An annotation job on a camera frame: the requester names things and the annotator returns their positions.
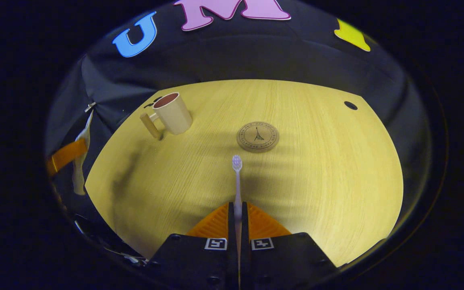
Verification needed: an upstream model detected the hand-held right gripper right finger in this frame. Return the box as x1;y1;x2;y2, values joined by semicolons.
240;201;337;290

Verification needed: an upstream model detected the black backdrop cloth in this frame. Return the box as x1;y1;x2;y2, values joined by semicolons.
45;0;430;226

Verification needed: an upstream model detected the round cork coaster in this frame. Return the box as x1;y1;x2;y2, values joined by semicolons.
237;122;280;153

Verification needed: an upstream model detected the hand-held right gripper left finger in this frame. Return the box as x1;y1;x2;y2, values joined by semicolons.
147;201;239;290

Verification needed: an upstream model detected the white toothbrush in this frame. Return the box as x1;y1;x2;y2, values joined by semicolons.
232;155;244;258

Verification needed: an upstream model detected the beige cup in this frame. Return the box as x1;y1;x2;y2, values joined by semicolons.
140;92;193;141

